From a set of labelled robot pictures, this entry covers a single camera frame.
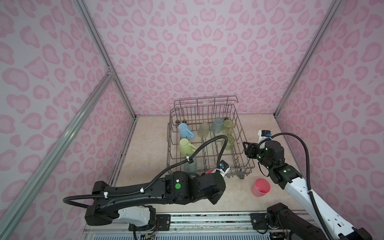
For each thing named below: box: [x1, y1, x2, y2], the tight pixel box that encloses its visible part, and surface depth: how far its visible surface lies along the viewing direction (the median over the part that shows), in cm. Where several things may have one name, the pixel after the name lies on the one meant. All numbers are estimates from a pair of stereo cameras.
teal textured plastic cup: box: [183, 157, 198, 173], surface depth 84 cm
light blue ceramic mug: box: [178, 123, 196, 140], surface depth 97 cm
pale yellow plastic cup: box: [197, 122, 210, 139], surface depth 102 cm
